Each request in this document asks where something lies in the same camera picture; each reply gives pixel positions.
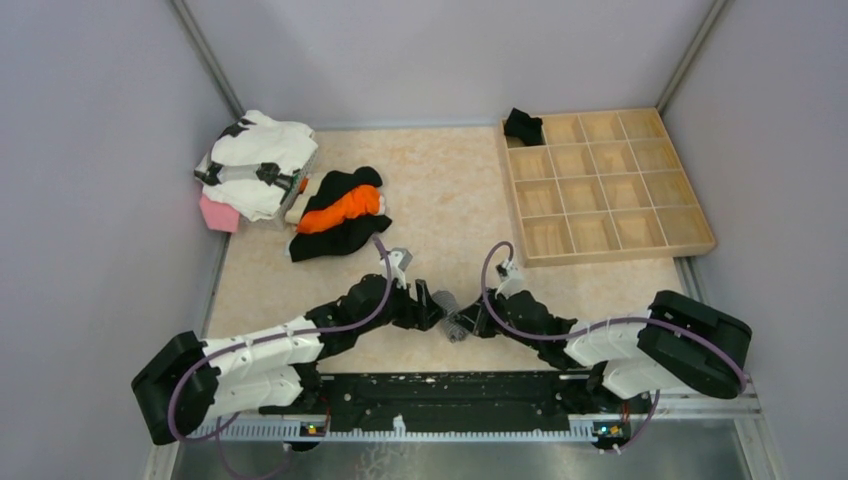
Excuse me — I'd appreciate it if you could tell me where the white black clothes pile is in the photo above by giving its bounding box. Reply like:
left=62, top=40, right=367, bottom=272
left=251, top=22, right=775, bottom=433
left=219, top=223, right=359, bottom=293
left=193, top=110, right=318, bottom=222

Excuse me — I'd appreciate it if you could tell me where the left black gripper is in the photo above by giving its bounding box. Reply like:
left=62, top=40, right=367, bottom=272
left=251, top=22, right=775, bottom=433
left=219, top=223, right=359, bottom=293
left=356, top=273, right=446, bottom=335

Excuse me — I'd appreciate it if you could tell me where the white perforated basket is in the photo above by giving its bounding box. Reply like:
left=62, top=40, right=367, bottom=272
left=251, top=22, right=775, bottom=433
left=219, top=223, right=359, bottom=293
left=243, top=151, right=319, bottom=231

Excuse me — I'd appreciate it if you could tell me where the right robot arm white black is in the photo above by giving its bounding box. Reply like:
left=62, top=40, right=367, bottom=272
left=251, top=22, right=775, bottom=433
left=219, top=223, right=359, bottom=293
left=450, top=290, right=753, bottom=412

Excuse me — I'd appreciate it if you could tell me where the orange underwear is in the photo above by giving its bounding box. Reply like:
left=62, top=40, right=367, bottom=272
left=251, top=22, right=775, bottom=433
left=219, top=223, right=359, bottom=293
left=295, top=185, right=386, bottom=234

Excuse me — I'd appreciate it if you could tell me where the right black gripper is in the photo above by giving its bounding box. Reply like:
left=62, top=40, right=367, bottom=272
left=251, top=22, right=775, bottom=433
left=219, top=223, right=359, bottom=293
left=453, top=286, right=541, bottom=350

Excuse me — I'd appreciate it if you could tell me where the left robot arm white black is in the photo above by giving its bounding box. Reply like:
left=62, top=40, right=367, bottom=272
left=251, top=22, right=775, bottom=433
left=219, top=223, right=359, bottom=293
left=131, top=249, right=445, bottom=446

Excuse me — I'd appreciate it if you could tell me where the black metal base rail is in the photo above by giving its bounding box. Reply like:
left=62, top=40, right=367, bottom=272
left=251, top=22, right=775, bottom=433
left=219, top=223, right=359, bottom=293
left=158, top=370, right=763, bottom=455

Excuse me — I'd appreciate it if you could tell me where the grey striped underwear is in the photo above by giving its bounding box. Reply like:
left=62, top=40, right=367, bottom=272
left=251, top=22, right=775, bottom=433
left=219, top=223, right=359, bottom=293
left=432, top=290, right=470, bottom=343

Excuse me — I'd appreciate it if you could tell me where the pink cloth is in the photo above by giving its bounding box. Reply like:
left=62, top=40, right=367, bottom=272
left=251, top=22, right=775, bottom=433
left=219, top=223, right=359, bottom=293
left=199, top=195, right=241, bottom=234

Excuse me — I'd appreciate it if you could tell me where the wooden compartment tray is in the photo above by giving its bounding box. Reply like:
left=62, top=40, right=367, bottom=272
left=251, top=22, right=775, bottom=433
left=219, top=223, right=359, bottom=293
left=498, top=107, right=717, bottom=267

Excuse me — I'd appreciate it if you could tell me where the black boxer underwear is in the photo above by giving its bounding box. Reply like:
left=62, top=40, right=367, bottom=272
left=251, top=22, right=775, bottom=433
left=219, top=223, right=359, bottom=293
left=503, top=108, right=545, bottom=146

